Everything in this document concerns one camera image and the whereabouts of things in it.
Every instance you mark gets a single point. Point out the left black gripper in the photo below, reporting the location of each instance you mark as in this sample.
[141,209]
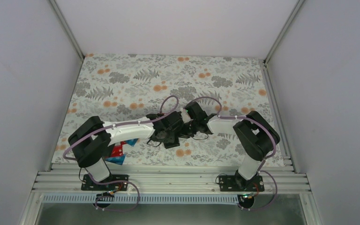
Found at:
[170,138]

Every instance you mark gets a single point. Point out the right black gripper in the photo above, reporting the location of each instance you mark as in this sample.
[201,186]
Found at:
[184,135]

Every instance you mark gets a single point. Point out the black card holder wallet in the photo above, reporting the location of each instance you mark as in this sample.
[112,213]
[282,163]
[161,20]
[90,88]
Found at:
[172,142]

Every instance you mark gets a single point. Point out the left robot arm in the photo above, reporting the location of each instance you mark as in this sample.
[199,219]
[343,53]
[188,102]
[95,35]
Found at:
[94,139]

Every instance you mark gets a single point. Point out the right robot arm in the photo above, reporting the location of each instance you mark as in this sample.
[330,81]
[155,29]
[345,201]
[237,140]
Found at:
[258,138]

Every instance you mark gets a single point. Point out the blue card under black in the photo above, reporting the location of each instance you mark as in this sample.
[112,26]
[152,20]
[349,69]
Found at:
[132,142]

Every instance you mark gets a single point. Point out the red card lower left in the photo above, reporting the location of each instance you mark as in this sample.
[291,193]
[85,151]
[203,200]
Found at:
[117,150]

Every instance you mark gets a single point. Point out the blue card lower left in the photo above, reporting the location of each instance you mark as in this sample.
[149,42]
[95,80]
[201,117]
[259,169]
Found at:
[119,160]

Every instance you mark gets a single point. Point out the floral patterned table mat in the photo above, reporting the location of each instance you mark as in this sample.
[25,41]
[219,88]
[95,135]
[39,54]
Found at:
[125,87]

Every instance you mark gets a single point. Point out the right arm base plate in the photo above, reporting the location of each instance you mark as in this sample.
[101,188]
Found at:
[231,183]

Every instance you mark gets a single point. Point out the aluminium rail frame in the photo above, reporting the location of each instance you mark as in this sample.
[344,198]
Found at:
[154,179]

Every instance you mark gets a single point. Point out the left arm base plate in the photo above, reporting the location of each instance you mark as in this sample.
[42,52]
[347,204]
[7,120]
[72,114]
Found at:
[116,182]

